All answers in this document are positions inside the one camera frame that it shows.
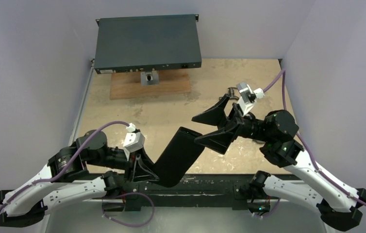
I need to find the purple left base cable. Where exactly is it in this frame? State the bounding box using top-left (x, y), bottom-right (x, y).
top-left (101, 192), bottom-right (155, 228)

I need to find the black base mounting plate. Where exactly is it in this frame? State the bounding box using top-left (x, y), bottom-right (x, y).
top-left (95, 174), bottom-right (279, 213)

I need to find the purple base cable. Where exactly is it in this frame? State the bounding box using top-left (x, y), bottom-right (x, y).
top-left (252, 198), bottom-right (282, 219)
top-left (101, 192), bottom-right (155, 228)

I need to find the black zippered tool case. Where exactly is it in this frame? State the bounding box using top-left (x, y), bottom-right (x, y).
top-left (152, 127), bottom-right (204, 188)

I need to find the dark green rack device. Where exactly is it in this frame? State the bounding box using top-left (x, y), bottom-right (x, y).
top-left (94, 14), bottom-right (202, 74)

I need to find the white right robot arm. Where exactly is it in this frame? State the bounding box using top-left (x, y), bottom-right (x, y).
top-left (192, 95), bottom-right (366, 232)

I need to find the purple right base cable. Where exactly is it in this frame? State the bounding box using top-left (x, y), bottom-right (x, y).
top-left (252, 198), bottom-right (282, 219)

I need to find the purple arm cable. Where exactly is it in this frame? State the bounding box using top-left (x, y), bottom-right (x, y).
top-left (262, 70), bottom-right (366, 216)
top-left (0, 120), bottom-right (132, 222)

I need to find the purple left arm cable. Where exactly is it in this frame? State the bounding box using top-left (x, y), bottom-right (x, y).
top-left (0, 120), bottom-right (132, 222)

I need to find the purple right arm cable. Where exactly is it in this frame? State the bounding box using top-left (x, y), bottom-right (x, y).
top-left (262, 70), bottom-right (366, 216)

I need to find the grey metal bracket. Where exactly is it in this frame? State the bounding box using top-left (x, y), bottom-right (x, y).
top-left (140, 70), bottom-right (160, 86)

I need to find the dark metal pipe fitting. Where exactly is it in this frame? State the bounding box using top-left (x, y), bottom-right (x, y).
top-left (228, 87), bottom-right (239, 101)

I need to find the wooden board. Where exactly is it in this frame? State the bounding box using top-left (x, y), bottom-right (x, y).
top-left (109, 69), bottom-right (191, 100)

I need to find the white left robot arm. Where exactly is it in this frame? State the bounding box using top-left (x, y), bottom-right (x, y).
top-left (0, 126), bottom-right (160, 228)

